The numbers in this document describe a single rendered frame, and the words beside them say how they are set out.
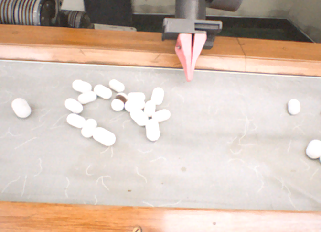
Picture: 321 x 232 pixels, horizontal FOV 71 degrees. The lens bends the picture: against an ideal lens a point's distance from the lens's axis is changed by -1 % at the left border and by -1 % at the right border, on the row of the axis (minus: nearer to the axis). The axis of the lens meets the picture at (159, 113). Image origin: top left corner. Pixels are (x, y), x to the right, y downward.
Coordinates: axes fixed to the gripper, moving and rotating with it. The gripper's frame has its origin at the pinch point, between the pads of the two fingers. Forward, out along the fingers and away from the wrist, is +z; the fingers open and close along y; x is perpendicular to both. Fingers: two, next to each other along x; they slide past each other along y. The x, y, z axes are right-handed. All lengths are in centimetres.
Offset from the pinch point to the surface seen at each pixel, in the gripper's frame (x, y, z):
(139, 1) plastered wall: 163, -21, -117
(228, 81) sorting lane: 4.9, 8.9, -0.7
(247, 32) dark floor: 179, 91, -100
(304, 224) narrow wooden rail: -14.9, 10.4, 19.9
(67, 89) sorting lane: 1.9, -22.1, 2.8
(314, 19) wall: 145, 138, -99
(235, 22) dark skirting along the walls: 181, 79, -111
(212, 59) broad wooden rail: 6.6, 6.0, -5.9
